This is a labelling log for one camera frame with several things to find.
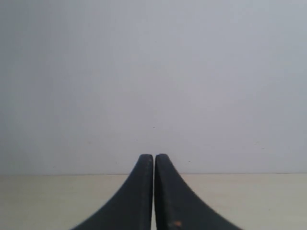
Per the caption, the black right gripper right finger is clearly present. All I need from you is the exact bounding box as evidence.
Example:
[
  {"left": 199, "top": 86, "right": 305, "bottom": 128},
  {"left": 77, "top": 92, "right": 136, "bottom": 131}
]
[{"left": 154, "top": 154, "right": 240, "bottom": 230}]

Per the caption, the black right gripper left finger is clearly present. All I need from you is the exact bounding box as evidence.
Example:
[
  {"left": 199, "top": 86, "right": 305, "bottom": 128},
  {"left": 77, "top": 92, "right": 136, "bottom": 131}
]
[{"left": 74, "top": 154, "right": 154, "bottom": 230}]

